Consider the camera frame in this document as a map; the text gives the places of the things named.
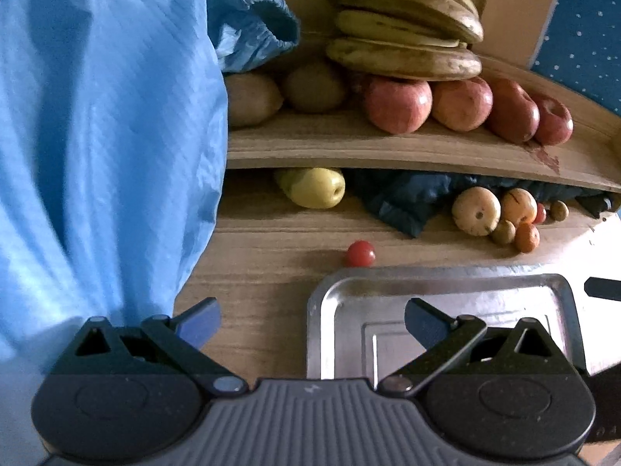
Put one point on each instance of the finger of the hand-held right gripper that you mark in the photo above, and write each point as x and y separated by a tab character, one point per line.
604	287

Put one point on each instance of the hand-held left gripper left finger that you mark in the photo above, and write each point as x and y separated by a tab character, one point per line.
201	324

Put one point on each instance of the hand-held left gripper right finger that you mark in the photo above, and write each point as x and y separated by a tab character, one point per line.
424	321

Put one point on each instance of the metal tray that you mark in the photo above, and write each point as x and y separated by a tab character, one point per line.
485	296

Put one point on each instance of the small orange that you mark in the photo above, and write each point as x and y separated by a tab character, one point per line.
527	238

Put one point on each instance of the red cherry tomato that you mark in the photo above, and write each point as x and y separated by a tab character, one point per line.
360	254
540	213

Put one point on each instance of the pale yellow apple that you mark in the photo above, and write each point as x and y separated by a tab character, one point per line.
475	211

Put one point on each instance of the brown longan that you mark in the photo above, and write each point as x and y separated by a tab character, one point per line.
503	232
559	209

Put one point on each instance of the orange-yellow apple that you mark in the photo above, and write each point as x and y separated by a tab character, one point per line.
519	201

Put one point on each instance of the dark navy cloth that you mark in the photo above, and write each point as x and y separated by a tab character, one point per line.
402	199

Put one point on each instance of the red apple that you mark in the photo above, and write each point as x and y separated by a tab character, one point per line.
514	111
553	121
461	104
398	107

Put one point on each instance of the wooden shelf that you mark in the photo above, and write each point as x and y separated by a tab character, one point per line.
388	150

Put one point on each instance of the light blue garment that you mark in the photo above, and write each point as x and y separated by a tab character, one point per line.
97	131

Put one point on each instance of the brown kiwi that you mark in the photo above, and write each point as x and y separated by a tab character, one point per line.
315	87
252	99

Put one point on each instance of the blue white-dotted cloth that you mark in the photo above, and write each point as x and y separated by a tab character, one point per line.
582	34

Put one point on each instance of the bunch of bananas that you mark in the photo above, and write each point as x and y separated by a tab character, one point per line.
402	58

